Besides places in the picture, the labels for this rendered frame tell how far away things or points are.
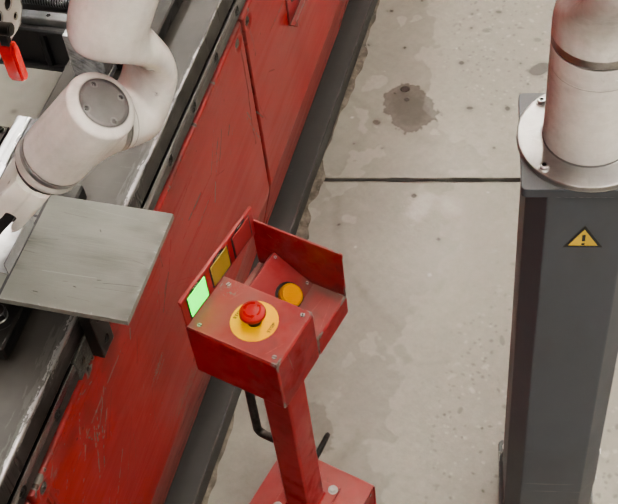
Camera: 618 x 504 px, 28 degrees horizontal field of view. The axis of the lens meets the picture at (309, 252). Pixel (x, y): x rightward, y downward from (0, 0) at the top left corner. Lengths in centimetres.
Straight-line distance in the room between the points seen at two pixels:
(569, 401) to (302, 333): 52
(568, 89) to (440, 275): 128
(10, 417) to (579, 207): 81
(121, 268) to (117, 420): 42
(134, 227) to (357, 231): 129
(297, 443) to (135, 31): 102
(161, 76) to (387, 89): 184
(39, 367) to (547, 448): 95
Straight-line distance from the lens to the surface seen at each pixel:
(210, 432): 261
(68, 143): 142
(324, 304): 194
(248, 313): 181
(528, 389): 211
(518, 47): 334
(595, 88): 159
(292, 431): 213
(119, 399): 200
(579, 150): 168
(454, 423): 263
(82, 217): 172
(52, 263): 168
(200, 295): 184
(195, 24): 215
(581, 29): 153
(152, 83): 145
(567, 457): 230
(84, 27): 133
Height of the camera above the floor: 227
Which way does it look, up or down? 52 degrees down
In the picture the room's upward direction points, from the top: 8 degrees counter-clockwise
